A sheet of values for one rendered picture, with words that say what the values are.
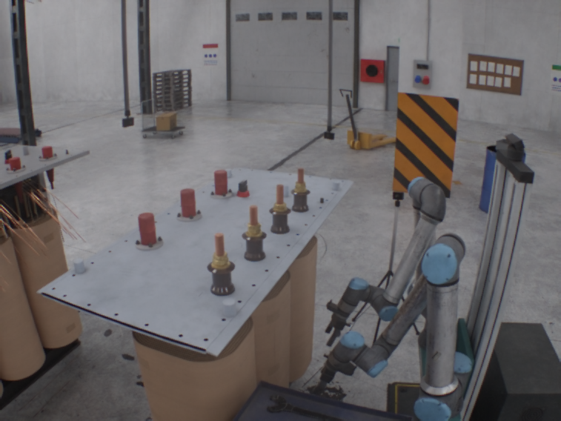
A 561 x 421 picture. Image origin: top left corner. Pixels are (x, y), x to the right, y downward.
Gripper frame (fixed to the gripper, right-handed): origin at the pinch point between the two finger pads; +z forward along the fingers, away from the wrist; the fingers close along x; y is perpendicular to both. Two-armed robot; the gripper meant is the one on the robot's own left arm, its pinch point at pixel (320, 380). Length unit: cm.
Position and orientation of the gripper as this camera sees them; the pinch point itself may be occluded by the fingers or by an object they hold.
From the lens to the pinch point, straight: 207.6
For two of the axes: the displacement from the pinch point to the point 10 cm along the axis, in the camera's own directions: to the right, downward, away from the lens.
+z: -3.4, 7.6, 5.5
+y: -8.7, -4.7, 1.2
